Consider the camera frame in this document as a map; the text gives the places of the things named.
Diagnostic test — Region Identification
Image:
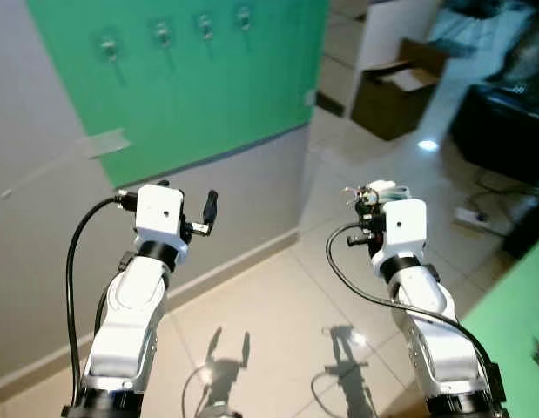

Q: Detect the green table cover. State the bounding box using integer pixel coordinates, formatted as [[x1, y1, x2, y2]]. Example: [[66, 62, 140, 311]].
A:
[[459, 233, 539, 418]]

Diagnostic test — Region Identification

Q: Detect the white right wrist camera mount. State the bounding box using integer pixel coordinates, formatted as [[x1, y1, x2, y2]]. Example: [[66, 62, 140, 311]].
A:
[[380, 198, 428, 268]]

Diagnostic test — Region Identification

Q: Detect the black floor cable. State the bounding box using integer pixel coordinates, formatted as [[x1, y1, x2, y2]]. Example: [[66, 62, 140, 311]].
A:
[[472, 168, 539, 229]]

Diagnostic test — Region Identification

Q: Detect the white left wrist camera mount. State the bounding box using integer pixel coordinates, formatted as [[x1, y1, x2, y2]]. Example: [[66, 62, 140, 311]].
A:
[[133, 184, 191, 264]]

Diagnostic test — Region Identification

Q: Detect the green wall board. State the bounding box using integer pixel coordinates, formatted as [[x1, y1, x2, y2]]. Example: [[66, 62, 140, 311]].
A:
[[25, 0, 330, 189]]

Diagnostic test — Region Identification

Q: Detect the clear tape strip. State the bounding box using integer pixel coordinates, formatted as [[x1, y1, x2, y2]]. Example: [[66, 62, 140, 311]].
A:
[[0, 128, 132, 199]]

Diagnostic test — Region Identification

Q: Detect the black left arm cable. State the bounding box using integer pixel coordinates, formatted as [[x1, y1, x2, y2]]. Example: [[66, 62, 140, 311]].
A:
[[64, 193, 139, 410]]

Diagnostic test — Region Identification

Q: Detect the white shelf unit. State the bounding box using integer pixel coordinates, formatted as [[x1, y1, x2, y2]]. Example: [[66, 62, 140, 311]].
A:
[[316, 0, 446, 116]]

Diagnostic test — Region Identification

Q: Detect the white power strip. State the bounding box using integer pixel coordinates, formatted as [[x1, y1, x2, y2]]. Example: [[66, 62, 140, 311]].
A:
[[453, 206, 494, 233]]

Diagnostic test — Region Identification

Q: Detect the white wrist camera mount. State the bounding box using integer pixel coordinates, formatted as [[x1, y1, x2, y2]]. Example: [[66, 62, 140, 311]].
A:
[[380, 198, 428, 268], [133, 184, 191, 264]]

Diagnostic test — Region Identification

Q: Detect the open brown cardboard box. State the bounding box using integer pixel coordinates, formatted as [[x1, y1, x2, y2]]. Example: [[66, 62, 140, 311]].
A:
[[349, 37, 451, 143]]

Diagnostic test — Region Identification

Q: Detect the light blue plastic bag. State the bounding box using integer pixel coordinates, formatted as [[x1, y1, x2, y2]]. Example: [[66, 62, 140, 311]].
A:
[[424, 0, 517, 60]]

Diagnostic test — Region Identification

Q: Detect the clear adhesive wall hook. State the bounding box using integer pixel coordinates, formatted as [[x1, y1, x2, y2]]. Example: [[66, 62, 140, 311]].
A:
[[233, 3, 257, 49], [97, 31, 127, 88], [150, 19, 178, 73], [193, 11, 218, 60]]

